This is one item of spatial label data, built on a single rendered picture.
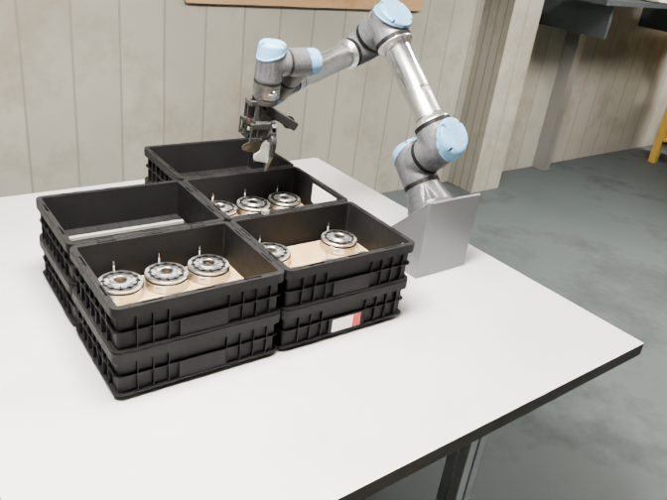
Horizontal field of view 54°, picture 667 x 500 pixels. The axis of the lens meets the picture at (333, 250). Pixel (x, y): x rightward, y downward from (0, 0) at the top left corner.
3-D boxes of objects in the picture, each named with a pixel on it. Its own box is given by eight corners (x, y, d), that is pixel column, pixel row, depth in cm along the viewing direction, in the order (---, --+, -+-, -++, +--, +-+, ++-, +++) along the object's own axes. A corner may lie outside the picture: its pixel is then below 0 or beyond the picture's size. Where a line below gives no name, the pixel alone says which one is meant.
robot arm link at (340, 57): (353, 37, 223) (250, 83, 193) (371, 18, 214) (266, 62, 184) (373, 65, 223) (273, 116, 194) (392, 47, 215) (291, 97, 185)
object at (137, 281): (135, 269, 158) (135, 267, 157) (149, 290, 150) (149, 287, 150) (92, 276, 152) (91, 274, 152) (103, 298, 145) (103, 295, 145)
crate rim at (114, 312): (226, 228, 172) (227, 219, 171) (286, 281, 151) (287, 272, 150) (67, 255, 150) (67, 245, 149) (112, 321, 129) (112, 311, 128)
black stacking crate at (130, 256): (224, 261, 176) (226, 222, 171) (282, 316, 155) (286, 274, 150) (71, 292, 154) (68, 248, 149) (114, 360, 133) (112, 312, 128)
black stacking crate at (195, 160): (249, 169, 241) (251, 138, 235) (292, 198, 220) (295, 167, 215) (143, 181, 218) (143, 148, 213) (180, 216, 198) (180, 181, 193)
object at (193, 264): (217, 253, 170) (218, 251, 170) (235, 271, 163) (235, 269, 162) (181, 260, 164) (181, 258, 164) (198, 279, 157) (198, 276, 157)
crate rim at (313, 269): (349, 207, 194) (350, 199, 193) (416, 251, 173) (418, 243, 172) (226, 228, 172) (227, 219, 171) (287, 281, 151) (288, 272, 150)
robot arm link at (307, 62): (299, 62, 191) (267, 64, 185) (319, 41, 182) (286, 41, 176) (309, 87, 190) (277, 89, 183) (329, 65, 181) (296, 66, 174)
